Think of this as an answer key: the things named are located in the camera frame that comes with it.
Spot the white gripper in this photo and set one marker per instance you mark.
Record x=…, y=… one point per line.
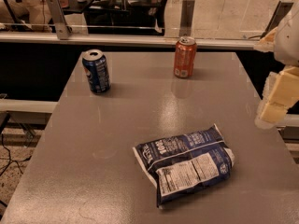
x=289, y=42

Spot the blue chip bag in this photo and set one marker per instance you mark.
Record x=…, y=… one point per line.
x=184, y=164

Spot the orange soda can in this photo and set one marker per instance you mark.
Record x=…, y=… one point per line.
x=186, y=48

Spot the blue pepsi can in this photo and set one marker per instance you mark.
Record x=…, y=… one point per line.
x=95, y=65

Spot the dark background desk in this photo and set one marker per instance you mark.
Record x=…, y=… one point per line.
x=126, y=17

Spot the right dark bracket post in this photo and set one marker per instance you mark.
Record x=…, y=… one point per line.
x=282, y=8

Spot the metal glass-barrier rail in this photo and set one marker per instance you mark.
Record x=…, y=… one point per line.
x=125, y=40

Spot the middle metal bracket post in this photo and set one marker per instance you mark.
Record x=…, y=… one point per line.
x=187, y=10

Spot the metal bracket post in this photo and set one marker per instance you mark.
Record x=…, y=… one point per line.
x=187, y=10
x=59, y=21

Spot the left metal bracket post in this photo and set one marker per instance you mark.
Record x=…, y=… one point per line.
x=59, y=21

